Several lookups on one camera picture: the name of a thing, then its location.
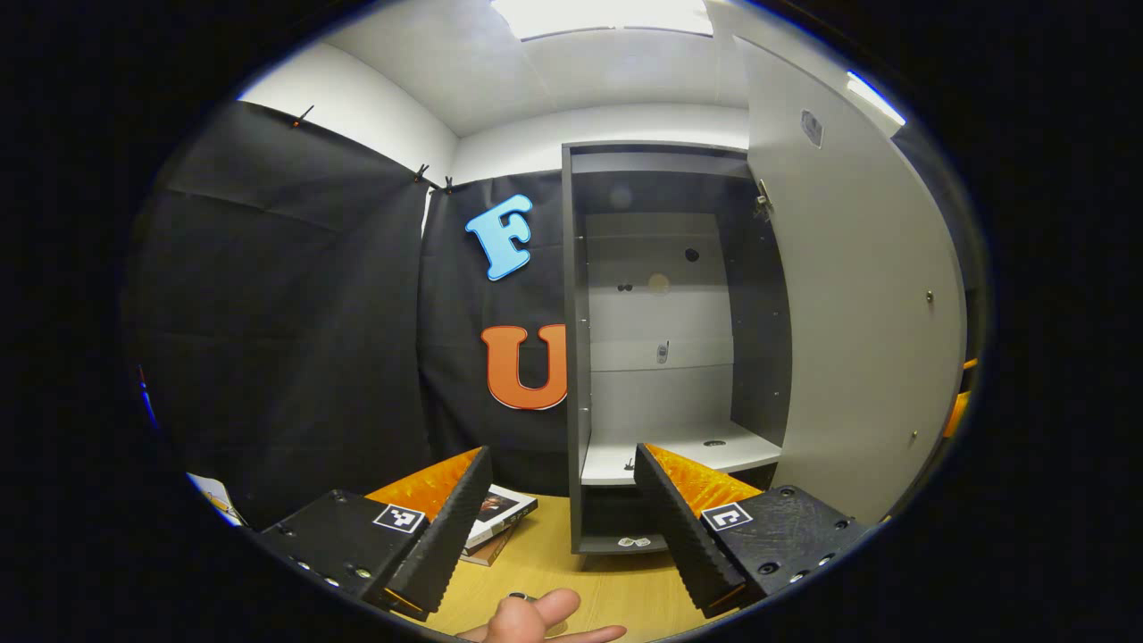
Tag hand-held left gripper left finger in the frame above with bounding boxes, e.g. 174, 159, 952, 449
254, 445, 494, 622

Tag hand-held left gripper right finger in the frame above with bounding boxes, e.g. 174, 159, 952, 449
632, 442, 872, 622

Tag beige cabinet door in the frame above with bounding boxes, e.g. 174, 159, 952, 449
732, 36, 970, 528

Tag dark grey cabinet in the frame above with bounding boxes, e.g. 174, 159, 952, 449
561, 140, 796, 556

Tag white picture book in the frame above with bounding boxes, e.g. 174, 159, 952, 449
460, 484, 539, 553

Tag white papers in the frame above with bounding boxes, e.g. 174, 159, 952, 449
186, 472, 246, 528

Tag black backdrop cloth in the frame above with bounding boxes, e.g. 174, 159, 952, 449
125, 98, 988, 532

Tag small ceiling light panel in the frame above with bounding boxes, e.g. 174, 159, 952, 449
845, 70, 907, 128

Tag large ceiling light panel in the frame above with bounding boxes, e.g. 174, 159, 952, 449
491, 0, 715, 41

